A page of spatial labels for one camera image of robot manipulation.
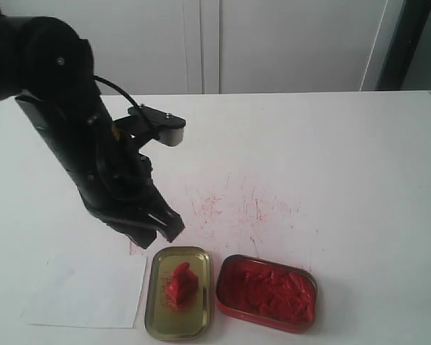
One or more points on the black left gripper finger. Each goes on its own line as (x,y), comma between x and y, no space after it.
(161,218)
(132,228)

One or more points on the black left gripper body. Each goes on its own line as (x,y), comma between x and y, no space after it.
(110,174)

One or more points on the red stamp block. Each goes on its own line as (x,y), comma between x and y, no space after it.
(182,287)

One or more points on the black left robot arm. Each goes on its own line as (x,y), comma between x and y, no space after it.
(49,71)

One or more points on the red ink tin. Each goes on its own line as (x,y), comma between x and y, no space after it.
(267,293)

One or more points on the gold tin lid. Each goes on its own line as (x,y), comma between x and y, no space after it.
(165,323)

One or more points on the white paper sheet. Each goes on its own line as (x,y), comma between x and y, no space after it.
(98,291)

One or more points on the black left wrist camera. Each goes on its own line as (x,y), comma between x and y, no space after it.
(144,124)

